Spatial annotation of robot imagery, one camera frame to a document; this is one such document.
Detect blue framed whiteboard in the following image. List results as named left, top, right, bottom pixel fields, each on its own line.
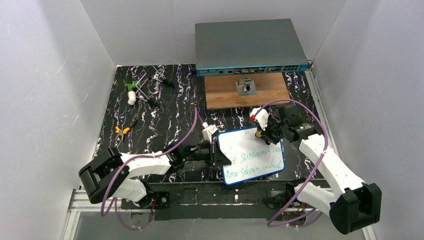
left=217, top=127, right=286, bottom=186

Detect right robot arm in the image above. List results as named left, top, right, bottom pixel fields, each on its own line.
left=250, top=100, right=382, bottom=235

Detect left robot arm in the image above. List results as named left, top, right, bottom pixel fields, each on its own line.
left=78, top=139, right=232, bottom=209

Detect wooden board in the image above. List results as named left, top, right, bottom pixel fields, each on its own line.
left=204, top=72, right=290, bottom=110

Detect white plastic pipe piece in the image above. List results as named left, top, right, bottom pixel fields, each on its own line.
left=127, top=91, right=137, bottom=106

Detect green plastic piece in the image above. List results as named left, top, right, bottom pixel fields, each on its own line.
left=124, top=81, right=139, bottom=92

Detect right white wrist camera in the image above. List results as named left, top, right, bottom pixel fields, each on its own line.
left=249, top=107, right=269, bottom=130

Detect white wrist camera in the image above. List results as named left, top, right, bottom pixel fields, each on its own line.
left=249, top=107, right=269, bottom=130
left=201, top=122, right=220, bottom=143

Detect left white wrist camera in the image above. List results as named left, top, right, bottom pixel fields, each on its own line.
left=201, top=122, right=220, bottom=143

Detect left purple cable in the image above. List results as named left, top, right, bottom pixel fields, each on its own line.
left=100, top=106, right=205, bottom=231

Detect grey metal bracket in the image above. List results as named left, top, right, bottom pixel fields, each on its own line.
left=236, top=76, right=257, bottom=97

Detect orange handled pliers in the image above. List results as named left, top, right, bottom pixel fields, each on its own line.
left=114, top=119, right=138, bottom=142

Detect grey network switch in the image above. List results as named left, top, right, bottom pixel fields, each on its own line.
left=195, top=18, right=310, bottom=77

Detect aluminium frame rail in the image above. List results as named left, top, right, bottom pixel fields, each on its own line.
left=62, top=180, right=375, bottom=240

